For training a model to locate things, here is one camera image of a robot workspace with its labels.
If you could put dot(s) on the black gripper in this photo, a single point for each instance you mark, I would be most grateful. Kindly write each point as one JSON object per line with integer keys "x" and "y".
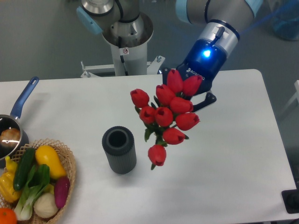
{"x": 203, "y": 60}

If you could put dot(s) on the red tulip bouquet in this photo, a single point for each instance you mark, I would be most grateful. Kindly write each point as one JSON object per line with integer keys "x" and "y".
{"x": 170, "y": 115}

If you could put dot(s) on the dark grey ribbed vase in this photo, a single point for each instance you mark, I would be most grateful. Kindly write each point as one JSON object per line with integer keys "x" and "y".
{"x": 119, "y": 146}

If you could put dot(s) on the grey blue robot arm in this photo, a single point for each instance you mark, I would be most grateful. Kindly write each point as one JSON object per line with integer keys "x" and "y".
{"x": 224, "y": 19}

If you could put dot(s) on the blue translucent container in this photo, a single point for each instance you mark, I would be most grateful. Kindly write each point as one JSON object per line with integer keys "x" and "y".
{"x": 285, "y": 19}

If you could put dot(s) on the woven bamboo basket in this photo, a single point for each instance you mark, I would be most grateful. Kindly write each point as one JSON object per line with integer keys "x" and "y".
{"x": 68, "y": 161}

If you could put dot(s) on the black device at table edge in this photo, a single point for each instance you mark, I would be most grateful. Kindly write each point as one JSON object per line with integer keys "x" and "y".
{"x": 291, "y": 200}

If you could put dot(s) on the yellow squash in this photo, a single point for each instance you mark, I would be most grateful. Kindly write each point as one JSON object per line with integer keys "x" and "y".
{"x": 46, "y": 154}

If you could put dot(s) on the purple eggplant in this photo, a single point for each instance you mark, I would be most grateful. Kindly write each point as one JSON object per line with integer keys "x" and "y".
{"x": 61, "y": 190}

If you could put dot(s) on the green bok choy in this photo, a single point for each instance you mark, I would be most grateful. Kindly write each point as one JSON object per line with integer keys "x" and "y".
{"x": 37, "y": 180}

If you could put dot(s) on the green cucumber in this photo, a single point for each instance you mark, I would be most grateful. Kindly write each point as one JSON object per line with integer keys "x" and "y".
{"x": 23, "y": 168}

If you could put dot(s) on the round bread in pot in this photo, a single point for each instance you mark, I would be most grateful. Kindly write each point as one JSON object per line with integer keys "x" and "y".
{"x": 9, "y": 138}

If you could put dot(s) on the white garlic bulb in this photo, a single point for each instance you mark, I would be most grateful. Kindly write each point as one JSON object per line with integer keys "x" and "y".
{"x": 45, "y": 206}

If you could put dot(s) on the yellow bell pepper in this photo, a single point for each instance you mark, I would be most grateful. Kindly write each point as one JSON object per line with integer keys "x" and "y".
{"x": 7, "y": 182}

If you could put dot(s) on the orange fruit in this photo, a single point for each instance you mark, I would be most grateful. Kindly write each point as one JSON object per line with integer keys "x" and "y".
{"x": 7, "y": 216}

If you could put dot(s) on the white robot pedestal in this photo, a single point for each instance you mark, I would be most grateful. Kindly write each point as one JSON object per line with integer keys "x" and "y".
{"x": 129, "y": 49}

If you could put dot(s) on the white frame at right edge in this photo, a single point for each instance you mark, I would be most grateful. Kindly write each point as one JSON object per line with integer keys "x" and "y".
{"x": 291, "y": 104}

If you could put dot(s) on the blue handled saucepan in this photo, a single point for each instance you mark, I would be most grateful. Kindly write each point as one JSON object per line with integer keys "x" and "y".
{"x": 12, "y": 121}

